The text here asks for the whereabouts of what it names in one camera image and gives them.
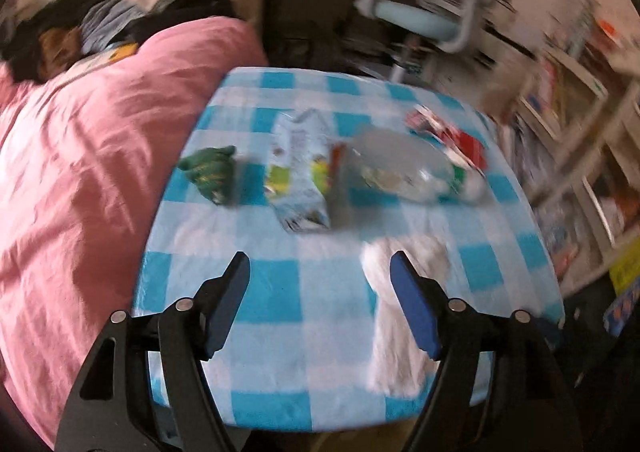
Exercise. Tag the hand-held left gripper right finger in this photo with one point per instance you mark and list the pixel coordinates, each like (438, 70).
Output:
(417, 314)

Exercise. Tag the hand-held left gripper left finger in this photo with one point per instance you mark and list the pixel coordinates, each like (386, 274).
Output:
(225, 314)

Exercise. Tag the white cloth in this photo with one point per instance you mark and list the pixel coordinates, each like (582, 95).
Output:
(395, 362)

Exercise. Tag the green wrapper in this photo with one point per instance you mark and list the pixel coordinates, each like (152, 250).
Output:
(210, 172)

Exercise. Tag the clear plastic bottle green label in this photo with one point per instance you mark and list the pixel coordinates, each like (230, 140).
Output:
(400, 167)

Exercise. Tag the long orange peel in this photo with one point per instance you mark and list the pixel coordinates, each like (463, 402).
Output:
(337, 167)

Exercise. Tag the red snack wrapper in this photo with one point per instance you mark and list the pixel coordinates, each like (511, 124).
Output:
(465, 142)

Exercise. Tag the blue checked tablecloth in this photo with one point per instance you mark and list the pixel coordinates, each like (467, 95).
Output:
(300, 282)

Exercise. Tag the pink duvet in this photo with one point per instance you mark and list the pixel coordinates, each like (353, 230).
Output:
(85, 172)

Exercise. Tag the white bookshelf with books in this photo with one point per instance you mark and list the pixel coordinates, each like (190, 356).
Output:
(580, 132)

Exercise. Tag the colourful book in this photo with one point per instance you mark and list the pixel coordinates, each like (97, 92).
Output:
(107, 56)

